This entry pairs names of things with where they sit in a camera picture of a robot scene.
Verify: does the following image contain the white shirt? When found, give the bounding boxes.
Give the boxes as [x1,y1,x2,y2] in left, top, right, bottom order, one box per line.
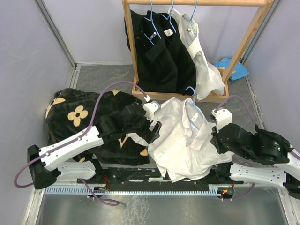
[128,97,233,182]
[168,8,225,100]

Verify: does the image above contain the blue wire hanger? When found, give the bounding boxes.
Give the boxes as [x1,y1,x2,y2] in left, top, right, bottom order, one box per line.
[185,86,204,130]

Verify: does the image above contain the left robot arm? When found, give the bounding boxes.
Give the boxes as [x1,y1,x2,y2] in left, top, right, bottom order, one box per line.
[27,101,162,189]

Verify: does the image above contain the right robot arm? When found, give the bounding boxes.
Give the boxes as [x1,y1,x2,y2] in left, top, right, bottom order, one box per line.
[211,123,300,199]

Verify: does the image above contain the black hanging shirt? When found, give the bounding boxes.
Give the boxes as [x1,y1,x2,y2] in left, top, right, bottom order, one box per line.
[131,10,177,93]
[154,13,196,96]

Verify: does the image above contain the white hanging shirt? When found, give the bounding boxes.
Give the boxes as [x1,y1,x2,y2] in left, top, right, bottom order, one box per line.
[168,8,225,100]

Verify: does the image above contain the wooden clothes rack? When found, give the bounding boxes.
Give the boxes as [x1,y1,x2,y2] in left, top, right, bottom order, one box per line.
[122,0,273,103]

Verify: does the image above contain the black floral plush blanket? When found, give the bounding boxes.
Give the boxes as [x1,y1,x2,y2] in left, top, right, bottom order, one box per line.
[45,88,150,166]

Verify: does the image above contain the blue cloth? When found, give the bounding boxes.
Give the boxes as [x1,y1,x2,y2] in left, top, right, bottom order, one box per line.
[213,57,249,81]

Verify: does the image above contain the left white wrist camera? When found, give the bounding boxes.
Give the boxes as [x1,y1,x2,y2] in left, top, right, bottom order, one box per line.
[143,95,161,121]

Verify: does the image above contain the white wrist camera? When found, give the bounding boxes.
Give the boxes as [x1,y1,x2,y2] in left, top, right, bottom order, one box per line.
[143,95,161,121]
[211,108,232,132]

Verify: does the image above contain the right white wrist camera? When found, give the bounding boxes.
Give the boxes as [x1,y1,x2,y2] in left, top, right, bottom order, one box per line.
[211,108,232,132]

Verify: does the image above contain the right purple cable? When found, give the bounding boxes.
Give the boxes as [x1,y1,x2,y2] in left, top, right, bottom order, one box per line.
[214,95,257,129]

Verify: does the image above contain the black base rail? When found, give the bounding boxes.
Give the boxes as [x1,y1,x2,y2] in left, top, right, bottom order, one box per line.
[86,167,233,190]

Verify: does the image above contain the white slotted cable duct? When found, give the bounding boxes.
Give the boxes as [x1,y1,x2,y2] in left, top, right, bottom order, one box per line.
[45,182,229,196]

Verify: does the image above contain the aluminium corner post right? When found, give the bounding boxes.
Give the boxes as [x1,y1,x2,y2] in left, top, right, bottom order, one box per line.
[240,0,281,65]

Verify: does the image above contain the aluminium corner post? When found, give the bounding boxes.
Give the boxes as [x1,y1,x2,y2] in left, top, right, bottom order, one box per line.
[240,0,281,65]
[34,0,77,68]

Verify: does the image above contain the aluminium corner post left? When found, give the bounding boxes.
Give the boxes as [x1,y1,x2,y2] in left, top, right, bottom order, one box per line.
[34,0,77,68]

